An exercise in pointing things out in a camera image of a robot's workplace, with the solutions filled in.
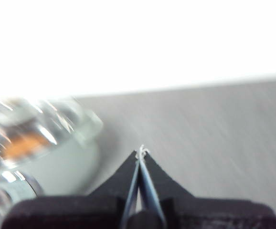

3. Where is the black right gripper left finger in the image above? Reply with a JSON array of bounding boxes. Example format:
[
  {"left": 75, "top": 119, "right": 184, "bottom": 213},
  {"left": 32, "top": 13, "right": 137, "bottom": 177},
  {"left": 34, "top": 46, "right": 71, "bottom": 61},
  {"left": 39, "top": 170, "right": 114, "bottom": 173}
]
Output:
[{"left": 89, "top": 149, "right": 141, "bottom": 229}]

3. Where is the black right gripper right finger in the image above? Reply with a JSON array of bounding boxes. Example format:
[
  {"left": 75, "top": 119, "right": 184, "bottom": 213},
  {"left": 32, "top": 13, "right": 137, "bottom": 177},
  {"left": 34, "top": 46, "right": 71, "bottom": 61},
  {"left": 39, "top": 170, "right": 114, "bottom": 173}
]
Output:
[{"left": 139, "top": 151, "right": 196, "bottom": 226}]

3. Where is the sage green electric cooking pot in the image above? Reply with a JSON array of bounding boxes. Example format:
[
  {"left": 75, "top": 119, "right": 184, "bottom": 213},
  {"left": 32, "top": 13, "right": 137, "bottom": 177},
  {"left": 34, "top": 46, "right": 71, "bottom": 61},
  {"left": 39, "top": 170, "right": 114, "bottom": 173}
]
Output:
[{"left": 0, "top": 97, "right": 104, "bottom": 208}]

